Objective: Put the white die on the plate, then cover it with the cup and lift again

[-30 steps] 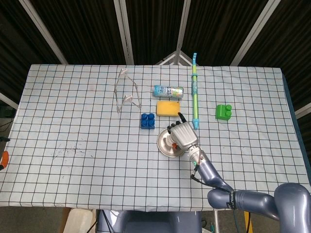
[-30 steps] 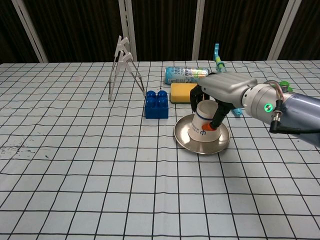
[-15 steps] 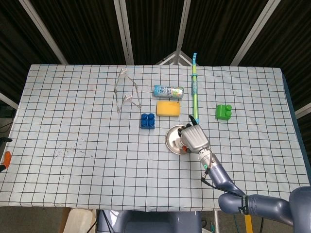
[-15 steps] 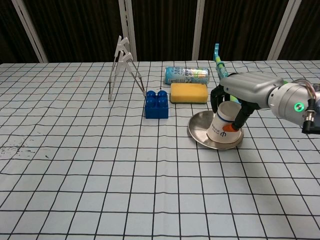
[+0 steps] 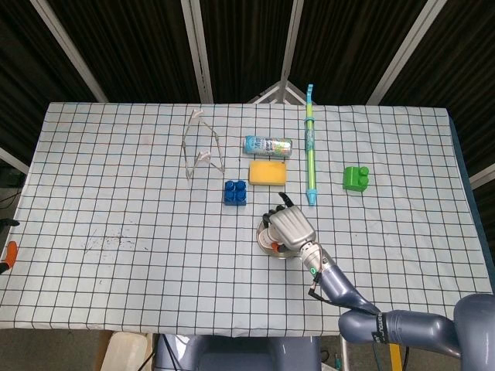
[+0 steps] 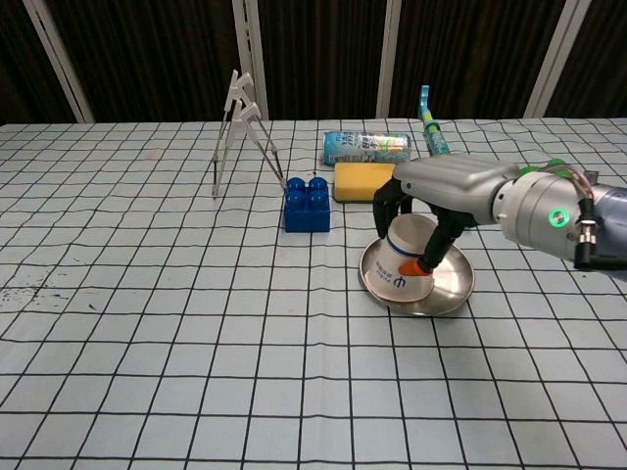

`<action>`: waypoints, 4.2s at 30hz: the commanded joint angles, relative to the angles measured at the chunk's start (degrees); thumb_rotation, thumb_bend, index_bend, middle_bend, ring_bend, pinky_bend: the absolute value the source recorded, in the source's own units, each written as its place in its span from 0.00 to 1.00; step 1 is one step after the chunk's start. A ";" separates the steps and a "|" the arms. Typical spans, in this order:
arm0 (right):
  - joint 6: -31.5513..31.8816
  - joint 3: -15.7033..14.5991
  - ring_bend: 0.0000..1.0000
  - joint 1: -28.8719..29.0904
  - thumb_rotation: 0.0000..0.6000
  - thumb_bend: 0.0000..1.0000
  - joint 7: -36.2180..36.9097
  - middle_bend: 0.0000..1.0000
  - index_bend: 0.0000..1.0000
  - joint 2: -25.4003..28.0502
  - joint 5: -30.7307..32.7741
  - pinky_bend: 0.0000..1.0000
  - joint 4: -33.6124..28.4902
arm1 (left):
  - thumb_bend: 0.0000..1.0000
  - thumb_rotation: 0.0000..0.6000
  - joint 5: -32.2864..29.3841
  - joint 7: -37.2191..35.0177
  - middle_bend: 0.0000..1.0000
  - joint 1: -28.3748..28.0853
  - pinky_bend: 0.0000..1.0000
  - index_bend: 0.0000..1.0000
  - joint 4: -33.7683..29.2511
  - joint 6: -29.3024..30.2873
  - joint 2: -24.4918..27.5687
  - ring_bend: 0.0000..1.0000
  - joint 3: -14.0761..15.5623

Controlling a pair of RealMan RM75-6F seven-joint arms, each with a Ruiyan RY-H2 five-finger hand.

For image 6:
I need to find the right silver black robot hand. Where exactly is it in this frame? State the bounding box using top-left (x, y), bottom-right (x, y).
top-left (371, 155), bottom-right (520, 278)

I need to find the small white jar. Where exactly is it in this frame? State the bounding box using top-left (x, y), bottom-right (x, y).
top-left (364, 213), bottom-right (438, 305)

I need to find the round steel plate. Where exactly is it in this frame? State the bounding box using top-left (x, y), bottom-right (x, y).
top-left (359, 237), bottom-right (476, 317)

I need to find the green and blue toothbrush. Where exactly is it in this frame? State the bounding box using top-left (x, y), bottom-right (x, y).
top-left (417, 84), bottom-right (455, 159)

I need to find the green toy building block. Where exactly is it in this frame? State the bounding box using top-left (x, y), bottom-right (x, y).
top-left (518, 159), bottom-right (564, 177)

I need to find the yellow sponge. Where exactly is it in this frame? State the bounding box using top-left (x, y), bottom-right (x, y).
top-left (333, 162), bottom-right (399, 205)

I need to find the light blue beverage can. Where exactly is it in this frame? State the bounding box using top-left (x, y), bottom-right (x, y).
top-left (321, 130), bottom-right (411, 166)

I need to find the blue toy building block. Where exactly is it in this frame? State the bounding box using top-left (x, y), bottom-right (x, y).
top-left (283, 175), bottom-right (332, 234)

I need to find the light blue checkered tablecloth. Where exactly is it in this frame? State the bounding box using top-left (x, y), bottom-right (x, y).
top-left (0, 117), bottom-right (627, 470)

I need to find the white metal frame post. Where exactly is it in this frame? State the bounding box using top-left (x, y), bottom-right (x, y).
top-left (376, 0), bottom-right (404, 118)
top-left (231, 0), bottom-right (269, 120)
top-left (523, 0), bottom-right (584, 118)
top-left (22, 0), bottom-right (95, 123)

